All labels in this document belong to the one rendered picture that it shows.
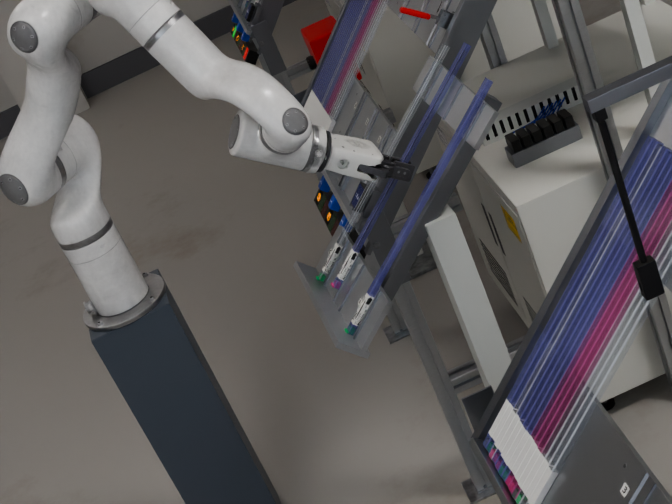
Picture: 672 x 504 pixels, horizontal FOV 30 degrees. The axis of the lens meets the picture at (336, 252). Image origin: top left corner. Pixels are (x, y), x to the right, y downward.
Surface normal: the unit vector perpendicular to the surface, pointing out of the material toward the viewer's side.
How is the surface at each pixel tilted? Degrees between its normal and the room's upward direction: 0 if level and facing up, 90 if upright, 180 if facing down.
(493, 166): 0
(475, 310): 90
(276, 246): 0
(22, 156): 71
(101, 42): 90
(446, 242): 90
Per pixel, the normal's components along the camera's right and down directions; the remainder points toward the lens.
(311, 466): -0.36, -0.80
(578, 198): 0.21, 0.42
